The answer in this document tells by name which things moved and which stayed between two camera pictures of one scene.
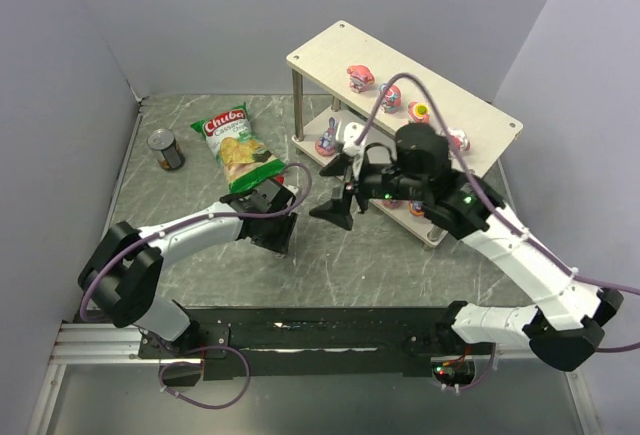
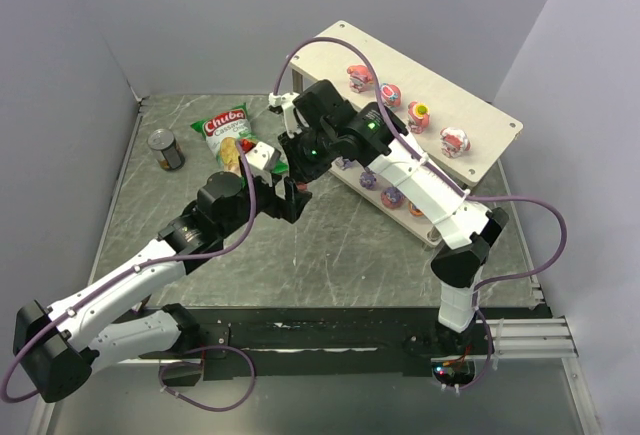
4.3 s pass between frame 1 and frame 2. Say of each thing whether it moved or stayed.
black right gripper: moved
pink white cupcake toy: stayed
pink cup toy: stayed
